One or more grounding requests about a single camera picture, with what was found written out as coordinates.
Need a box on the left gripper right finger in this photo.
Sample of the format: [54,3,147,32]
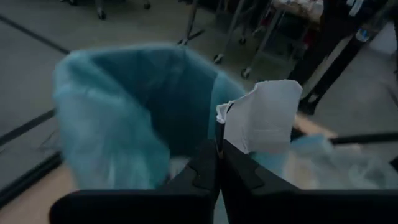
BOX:
[220,139,301,205]

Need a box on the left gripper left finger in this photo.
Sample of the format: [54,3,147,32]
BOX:
[160,138,221,203]

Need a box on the blue plastic trash bag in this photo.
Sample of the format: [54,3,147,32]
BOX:
[52,42,247,191]

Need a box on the metal rolling cart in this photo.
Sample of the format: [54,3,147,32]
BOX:
[177,0,324,80]

